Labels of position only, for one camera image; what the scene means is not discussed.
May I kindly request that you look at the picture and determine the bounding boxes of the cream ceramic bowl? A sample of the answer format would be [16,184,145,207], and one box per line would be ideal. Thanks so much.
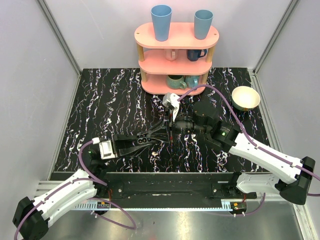
[231,86,261,112]

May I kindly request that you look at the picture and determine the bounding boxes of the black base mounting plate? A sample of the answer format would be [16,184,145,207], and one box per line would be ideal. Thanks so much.
[95,172,257,200]

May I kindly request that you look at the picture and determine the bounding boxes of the right blue plastic tumbler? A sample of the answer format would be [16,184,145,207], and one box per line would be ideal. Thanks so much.
[194,9,214,40]

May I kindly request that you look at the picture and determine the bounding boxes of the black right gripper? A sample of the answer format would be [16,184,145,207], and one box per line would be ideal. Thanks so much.
[147,106,210,142]

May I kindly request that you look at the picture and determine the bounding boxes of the pink three-tier shelf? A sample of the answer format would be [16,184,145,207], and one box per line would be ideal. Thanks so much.
[134,22,220,95]

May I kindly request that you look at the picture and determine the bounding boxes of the blue plastic tumbler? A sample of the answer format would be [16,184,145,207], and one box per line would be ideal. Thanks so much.
[194,9,214,40]
[151,4,172,42]

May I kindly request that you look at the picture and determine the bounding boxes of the purple cable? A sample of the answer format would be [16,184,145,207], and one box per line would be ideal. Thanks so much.
[13,137,137,240]
[177,84,320,217]

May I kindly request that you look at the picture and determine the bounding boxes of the left blue plastic tumbler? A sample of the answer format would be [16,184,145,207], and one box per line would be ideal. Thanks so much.
[151,4,172,42]

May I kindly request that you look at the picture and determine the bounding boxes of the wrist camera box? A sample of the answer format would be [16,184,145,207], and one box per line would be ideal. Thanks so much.
[98,140,118,160]
[162,92,180,121]

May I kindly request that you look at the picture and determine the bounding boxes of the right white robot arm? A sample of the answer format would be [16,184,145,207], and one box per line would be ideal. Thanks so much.
[148,100,315,205]

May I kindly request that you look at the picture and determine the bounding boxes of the black earbud charging case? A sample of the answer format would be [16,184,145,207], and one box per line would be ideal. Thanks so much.
[136,136,154,145]

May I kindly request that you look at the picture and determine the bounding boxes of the teal glazed ceramic mug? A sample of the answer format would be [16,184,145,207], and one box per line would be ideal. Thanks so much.
[166,75,187,89]

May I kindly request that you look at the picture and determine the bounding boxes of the pink ceramic mug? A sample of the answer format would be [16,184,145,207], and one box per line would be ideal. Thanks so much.
[164,49,179,61]

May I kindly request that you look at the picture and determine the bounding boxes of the white earbud on table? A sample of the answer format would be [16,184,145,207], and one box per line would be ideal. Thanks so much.
[151,151,158,157]

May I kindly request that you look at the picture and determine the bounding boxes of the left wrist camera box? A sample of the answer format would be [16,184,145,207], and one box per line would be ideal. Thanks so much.
[98,140,118,160]

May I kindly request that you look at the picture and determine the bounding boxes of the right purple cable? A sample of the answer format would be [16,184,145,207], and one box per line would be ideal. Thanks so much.
[177,84,320,217]

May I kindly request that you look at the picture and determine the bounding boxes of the dark blue ceramic mug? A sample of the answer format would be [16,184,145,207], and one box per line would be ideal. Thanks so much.
[186,49,208,62]

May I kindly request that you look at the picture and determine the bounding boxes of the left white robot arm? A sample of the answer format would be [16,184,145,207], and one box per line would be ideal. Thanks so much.
[12,137,117,240]

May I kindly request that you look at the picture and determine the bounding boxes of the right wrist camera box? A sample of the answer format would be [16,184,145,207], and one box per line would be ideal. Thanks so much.
[162,92,180,121]

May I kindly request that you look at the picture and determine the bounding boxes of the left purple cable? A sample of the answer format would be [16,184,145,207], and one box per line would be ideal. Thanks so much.
[13,137,137,240]

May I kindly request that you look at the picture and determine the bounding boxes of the light blue butterfly mug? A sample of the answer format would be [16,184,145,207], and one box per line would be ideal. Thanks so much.
[184,75,200,89]

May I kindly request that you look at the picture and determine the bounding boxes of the aluminium frame post right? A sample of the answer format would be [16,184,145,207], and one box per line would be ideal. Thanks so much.
[252,0,301,76]

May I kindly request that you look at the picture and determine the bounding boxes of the aluminium frame post left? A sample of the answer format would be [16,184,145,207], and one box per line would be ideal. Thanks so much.
[36,0,82,76]

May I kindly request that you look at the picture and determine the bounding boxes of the aluminium frame post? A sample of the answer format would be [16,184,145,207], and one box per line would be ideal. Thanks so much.
[36,0,82,76]
[252,0,301,76]

